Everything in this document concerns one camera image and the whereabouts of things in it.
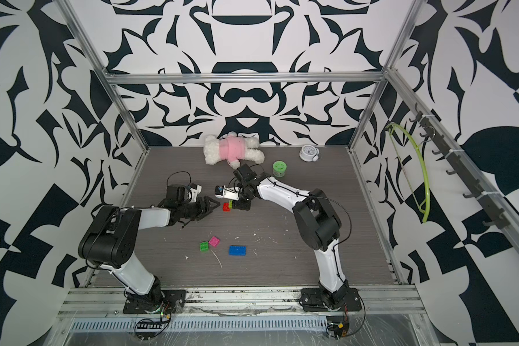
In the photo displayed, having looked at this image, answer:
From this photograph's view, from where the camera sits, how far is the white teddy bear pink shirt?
1100 mm

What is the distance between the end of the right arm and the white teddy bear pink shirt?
28 cm

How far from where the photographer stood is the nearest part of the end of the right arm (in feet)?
A: 2.29
